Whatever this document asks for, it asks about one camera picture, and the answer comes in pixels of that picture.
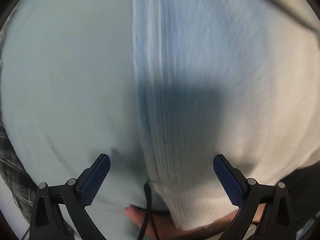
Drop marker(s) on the teal bed sheet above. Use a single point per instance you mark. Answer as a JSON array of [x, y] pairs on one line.
[[68, 95]]

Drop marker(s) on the white blue knit sweater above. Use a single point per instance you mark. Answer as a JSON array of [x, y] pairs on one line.
[[238, 77]]

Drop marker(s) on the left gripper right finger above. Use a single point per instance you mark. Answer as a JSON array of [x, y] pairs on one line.
[[277, 220]]

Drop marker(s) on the dark plaid garment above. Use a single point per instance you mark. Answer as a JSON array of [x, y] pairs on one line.
[[20, 184]]

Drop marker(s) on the person's left hand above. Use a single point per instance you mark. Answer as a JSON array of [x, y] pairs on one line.
[[164, 226]]

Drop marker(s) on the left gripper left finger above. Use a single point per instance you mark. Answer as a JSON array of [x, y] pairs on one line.
[[47, 221]]

